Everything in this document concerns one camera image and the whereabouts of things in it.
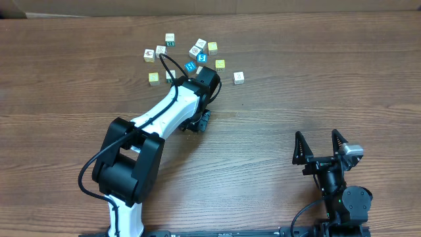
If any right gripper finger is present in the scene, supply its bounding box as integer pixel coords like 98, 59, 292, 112
292, 131, 314, 165
332, 129, 348, 154

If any yellow top wooden block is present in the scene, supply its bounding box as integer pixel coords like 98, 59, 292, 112
148, 72, 160, 86

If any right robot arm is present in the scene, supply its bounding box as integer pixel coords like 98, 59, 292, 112
289, 129, 373, 237

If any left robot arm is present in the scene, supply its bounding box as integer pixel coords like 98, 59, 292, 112
92, 67, 222, 236

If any white block green side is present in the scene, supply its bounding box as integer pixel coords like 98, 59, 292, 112
166, 70, 176, 84

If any white block blue P side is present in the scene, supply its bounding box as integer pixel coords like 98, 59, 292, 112
196, 66, 203, 74

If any blue letter H block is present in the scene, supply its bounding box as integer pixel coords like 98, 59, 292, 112
184, 61, 197, 73

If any white block far right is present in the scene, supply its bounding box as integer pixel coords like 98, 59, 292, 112
234, 72, 245, 85

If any yellow block right middle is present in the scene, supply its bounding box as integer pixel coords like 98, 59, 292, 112
215, 59, 226, 72

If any blue number five block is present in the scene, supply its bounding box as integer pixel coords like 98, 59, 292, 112
197, 53, 208, 64

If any white block picture top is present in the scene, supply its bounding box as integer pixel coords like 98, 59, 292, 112
189, 45, 202, 60

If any yellow block upper right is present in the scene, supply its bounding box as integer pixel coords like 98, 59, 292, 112
208, 42, 218, 55

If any white block tilted upper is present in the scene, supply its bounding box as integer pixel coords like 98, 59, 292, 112
195, 38, 207, 52

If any white block red letter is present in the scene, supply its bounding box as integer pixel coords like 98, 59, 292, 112
155, 45, 167, 58

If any white acorn picture block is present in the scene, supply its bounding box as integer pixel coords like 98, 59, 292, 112
143, 49, 155, 63

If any block with green R side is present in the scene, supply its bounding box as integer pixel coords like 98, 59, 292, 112
165, 33, 175, 47

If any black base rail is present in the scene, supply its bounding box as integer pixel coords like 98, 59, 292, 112
78, 226, 372, 237

